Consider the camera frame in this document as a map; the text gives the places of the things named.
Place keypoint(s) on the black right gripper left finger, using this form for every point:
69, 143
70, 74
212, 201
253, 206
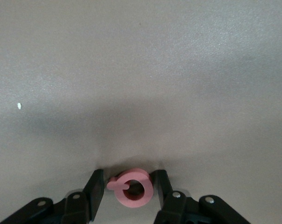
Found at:
80, 207

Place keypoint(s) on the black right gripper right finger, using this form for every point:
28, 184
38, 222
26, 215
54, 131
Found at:
178, 207

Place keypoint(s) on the red letter Q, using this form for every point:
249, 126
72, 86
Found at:
146, 189

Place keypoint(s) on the tiny white crumb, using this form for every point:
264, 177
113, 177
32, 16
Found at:
19, 106

